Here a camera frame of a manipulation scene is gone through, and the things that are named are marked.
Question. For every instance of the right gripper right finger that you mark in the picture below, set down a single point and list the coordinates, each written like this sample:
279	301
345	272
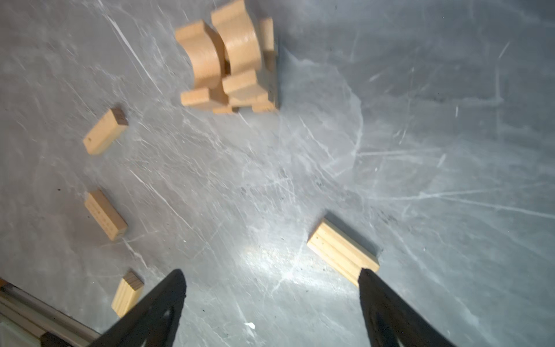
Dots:
390	321

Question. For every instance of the aluminium rail frame front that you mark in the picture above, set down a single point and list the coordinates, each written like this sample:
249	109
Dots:
27	321

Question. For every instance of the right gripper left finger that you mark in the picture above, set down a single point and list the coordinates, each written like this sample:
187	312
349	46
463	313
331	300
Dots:
154	321

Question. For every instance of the wood arch block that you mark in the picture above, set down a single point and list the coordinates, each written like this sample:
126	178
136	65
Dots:
206	52
238	29

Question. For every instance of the wood block angled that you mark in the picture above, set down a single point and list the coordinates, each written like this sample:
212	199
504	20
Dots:
247	88

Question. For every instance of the ribbed wood block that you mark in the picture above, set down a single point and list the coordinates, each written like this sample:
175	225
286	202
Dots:
341	252

